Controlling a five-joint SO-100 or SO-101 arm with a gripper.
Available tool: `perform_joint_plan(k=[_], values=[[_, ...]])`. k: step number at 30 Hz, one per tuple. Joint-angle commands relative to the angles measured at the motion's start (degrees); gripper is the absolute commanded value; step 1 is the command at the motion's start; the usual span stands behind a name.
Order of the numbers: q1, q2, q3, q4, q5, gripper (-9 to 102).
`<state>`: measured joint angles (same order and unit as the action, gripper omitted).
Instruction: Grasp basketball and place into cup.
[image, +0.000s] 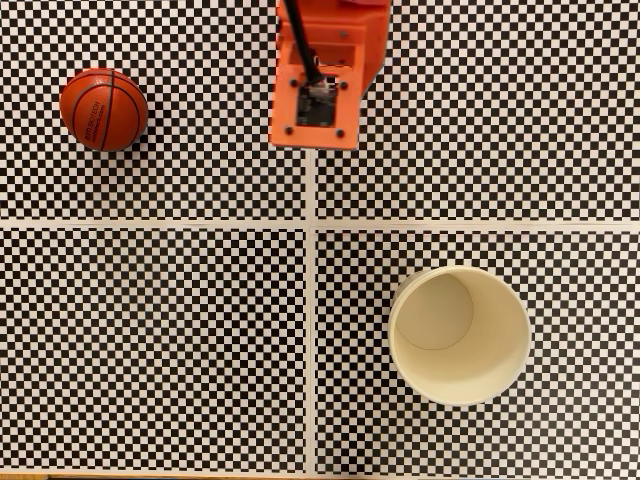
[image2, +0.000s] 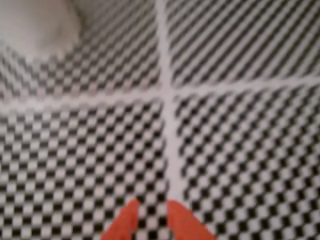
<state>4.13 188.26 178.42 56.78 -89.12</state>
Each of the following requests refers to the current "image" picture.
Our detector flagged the orange mini basketball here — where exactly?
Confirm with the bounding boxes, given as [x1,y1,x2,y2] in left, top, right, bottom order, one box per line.
[58,67,150,153]

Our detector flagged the black camera cable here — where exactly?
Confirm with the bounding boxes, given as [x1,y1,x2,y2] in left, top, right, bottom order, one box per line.
[282,0,327,87]

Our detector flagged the cream paper cup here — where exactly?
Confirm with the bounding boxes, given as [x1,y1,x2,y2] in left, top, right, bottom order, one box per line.
[388,265,532,408]

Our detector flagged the orange camera mount with board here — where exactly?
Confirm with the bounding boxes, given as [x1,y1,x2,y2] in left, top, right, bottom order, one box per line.
[269,23,364,152]

